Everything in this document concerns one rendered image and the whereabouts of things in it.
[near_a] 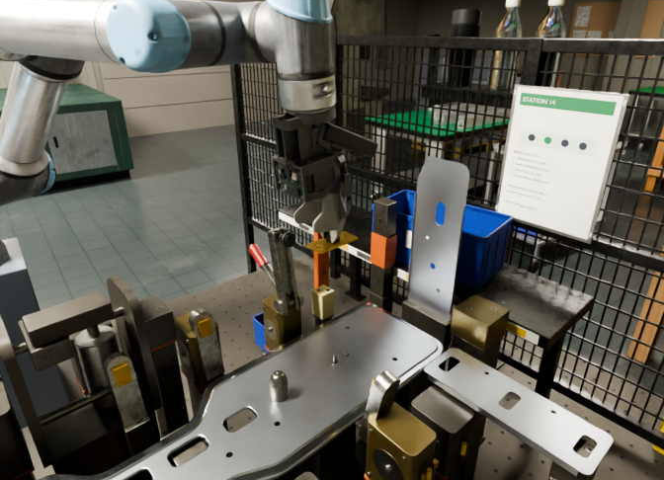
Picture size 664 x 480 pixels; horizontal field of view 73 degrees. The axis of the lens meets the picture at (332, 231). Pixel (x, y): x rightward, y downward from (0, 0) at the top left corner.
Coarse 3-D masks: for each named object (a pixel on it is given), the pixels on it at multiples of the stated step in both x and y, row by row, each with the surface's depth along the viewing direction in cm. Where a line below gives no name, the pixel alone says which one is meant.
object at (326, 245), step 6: (342, 234) 75; (348, 234) 75; (318, 240) 73; (324, 240) 73; (330, 240) 72; (342, 240) 73; (348, 240) 73; (354, 240) 73; (306, 246) 71; (312, 246) 71; (318, 246) 72; (324, 246) 71; (330, 246) 71; (336, 246) 71; (318, 252) 69; (324, 252) 70
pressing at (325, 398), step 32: (352, 320) 95; (384, 320) 95; (288, 352) 86; (320, 352) 86; (352, 352) 86; (384, 352) 86; (416, 352) 86; (224, 384) 78; (256, 384) 78; (320, 384) 78; (352, 384) 78; (224, 416) 72; (256, 416) 72; (288, 416) 72; (320, 416) 72; (352, 416) 72; (160, 448) 66; (224, 448) 66; (256, 448) 66; (288, 448) 66; (320, 448) 67
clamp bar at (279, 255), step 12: (276, 228) 86; (288, 228) 86; (276, 240) 85; (288, 240) 83; (276, 252) 85; (288, 252) 87; (276, 264) 86; (288, 264) 88; (276, 276) 88; (288, 276) 89; (276, 288) 89; (288, 288) 90; (288, 312) 89
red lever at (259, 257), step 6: (252, 246) 94; (258, 246) 95; (252, 252) 94; (258, 252) 94; (258, 258) 93; (264, 258) 93; (258, 264) 93; (264, 264) 93; (264, 270) 93; (270, 270) 93; (270, 276) 92; (288, 294) 90; (288, 300) 90; (288, 306) 90
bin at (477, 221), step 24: (408, 192) 123; (408, 216) 106; (480, 216) 112; (504, 216) 108; (408, 240) 109; (480, 240) 96; (504, 240) 106; (408, 264) 111; (432, 264) 106; (480, 264) 98
